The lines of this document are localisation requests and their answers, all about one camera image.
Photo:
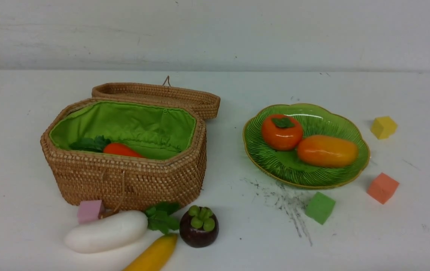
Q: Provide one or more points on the orange toy persimmon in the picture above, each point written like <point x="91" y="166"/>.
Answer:
<point x="281" y="132"/>

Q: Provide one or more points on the purple toy mangosteen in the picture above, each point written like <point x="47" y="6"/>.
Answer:
<point x="199" y="227"/>

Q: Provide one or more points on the orange yellow toy mango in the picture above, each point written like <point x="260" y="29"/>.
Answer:
<point x="324" y="151"/>

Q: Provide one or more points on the orange toy carrot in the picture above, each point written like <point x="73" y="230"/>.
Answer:
<point x="101" y="144"/>

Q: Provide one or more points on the yellow toy banana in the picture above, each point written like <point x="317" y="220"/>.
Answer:
<point x="156" y="255"/>

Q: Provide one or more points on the white toy radish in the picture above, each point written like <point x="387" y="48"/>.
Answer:
<point x="121" y="229"/>

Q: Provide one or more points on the woven wicker basket green lining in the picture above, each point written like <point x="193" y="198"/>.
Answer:
<point x="172" y="141"/>

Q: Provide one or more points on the green leaf-shaped glass plate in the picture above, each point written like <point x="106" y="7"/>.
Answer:
<point x="286" y="166"/>

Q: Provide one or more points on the green foam cube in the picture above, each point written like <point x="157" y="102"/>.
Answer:
<point x="320" y="207"/>

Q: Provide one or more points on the pink foam cube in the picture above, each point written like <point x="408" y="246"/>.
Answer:
<point x="89" y="211"/>

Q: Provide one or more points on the yellow foam cube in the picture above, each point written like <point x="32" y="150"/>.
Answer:
<point x="383" y="127"/>

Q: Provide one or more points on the orange foam cube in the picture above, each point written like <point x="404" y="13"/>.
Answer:
<point x="382" y="188"/>

